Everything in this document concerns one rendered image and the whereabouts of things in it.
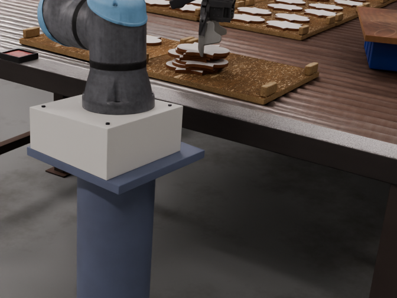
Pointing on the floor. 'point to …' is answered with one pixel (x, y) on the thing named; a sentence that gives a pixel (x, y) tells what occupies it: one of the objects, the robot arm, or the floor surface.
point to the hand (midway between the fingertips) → (202, 49)
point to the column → (117, 224)
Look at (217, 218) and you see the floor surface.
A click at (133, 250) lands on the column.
